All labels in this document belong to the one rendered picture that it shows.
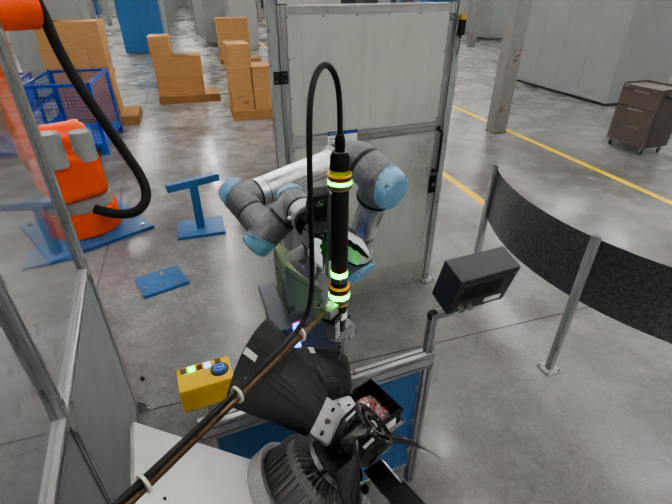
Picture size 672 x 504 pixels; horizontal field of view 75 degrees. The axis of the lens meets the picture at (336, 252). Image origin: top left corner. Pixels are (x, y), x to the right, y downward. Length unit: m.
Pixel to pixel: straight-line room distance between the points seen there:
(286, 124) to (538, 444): 2.24
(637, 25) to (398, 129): 7.98
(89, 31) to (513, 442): 7.94
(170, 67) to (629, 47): 8.80
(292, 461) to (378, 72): 2.25
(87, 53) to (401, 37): 6.51
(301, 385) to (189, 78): 9.21
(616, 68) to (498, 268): 9.01
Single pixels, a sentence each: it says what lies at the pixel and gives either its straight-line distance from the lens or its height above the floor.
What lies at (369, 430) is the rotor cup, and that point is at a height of 1.26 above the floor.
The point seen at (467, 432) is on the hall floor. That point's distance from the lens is 2.67.
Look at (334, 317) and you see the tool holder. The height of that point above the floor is 1.52.
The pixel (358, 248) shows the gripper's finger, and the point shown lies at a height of 1.65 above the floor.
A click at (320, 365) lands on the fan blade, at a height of 1.18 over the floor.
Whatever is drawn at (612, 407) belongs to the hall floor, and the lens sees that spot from 3.11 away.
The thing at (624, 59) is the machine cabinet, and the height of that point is 0.86.
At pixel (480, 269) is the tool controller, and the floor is 1.24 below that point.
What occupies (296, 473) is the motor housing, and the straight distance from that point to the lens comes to 1.07.
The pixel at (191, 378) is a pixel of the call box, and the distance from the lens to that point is 1.44.
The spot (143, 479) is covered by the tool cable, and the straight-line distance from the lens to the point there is 0.67.
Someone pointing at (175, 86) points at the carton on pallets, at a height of 0.31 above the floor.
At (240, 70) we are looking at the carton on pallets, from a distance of 8.24.
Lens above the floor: 2.09
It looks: 32 degrees down
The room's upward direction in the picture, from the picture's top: straight up
